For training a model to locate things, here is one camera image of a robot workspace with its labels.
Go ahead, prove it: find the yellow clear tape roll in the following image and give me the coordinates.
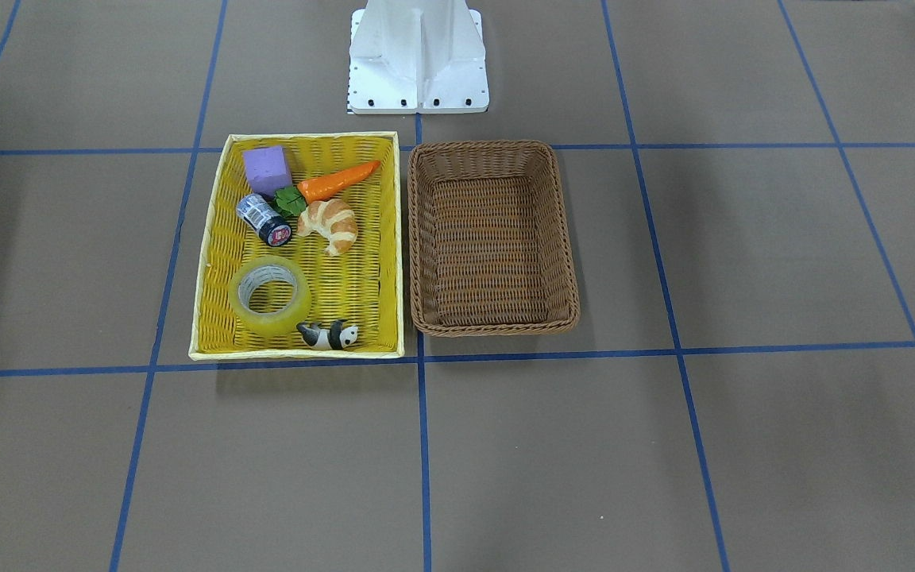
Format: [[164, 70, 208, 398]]
[[226, 256, 312, 338]]

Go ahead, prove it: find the brown wicker basket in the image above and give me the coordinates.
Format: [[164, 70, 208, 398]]
[[407, 140, 581, 338]]

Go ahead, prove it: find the yellow woven basket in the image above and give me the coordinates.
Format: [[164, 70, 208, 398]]
[[188, 131, 404, 361]]

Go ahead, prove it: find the panda figurine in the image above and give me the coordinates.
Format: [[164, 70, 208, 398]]
[[295, 319, 360, 350]]

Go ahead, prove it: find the toy croissant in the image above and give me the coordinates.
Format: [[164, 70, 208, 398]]
[[295, 199, 358, 257]]

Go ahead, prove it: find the orange toy carrot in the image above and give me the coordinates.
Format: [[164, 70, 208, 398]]
[[272, 160, 381, 218]]

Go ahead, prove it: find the small blue labelled can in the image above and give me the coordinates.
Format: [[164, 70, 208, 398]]
[[235, 193, 293, 247]]

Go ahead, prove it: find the purple foam cube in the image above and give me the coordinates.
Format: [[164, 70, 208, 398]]
[[242, 145, 293, 199]]

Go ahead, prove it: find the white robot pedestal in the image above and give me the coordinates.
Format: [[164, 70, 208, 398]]
[[346, 1, 490, 114]]

